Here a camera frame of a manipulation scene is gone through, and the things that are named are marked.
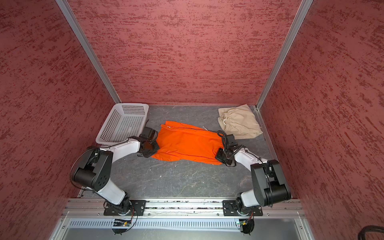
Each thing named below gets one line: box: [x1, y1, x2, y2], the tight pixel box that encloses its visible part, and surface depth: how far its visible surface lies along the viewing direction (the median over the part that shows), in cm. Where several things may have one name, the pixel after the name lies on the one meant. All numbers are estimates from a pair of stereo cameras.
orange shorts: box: [151, 121, 225, 165], surface depth 99 cm
